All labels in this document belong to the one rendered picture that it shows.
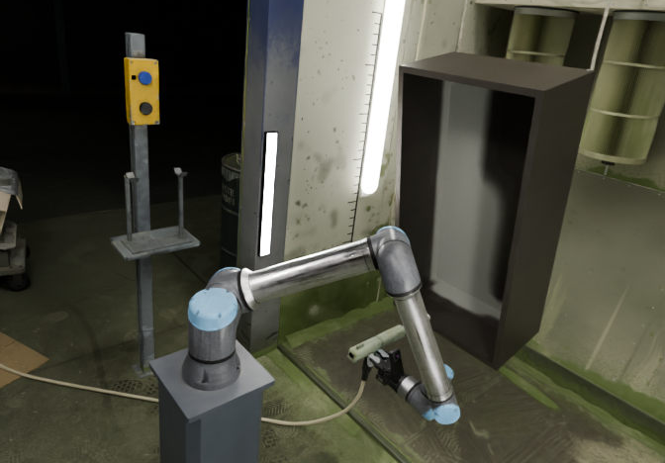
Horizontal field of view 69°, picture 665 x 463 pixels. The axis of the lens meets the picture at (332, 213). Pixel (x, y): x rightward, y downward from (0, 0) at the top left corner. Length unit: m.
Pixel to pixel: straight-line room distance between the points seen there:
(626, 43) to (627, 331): 1.46
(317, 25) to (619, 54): 1.50
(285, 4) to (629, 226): 2.20
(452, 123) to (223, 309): 1.35
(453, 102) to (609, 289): 1.41
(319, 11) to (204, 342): 1.51
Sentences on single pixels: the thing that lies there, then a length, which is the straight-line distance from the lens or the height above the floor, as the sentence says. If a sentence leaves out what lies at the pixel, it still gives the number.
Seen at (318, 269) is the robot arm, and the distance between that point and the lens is 1.61.
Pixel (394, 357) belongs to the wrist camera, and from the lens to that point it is 1.99.
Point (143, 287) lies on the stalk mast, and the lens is 2.49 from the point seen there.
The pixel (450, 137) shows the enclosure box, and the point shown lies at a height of 1.33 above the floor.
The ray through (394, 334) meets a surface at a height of 0.55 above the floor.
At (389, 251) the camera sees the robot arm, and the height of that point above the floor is 1.12.
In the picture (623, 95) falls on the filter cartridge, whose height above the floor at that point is 1.59.
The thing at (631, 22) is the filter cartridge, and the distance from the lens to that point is 2.86.
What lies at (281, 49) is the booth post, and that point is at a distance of 2.23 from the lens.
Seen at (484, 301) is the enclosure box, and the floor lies 0.54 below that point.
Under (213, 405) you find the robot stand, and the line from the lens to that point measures 1.61.
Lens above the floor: 1.73
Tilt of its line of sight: 21 degrees down
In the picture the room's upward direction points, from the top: 7 degrees clockwise
